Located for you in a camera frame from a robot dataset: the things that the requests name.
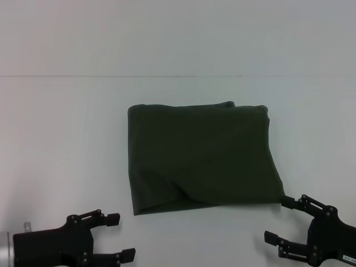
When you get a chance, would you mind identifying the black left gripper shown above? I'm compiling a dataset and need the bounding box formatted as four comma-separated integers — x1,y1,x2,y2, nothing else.
13,209,137,267

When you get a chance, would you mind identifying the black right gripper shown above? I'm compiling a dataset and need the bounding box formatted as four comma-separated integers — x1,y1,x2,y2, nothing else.
263,194,356,267

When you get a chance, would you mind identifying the dark green t-shirt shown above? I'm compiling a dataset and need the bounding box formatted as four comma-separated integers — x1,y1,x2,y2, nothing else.
127,101,286,216

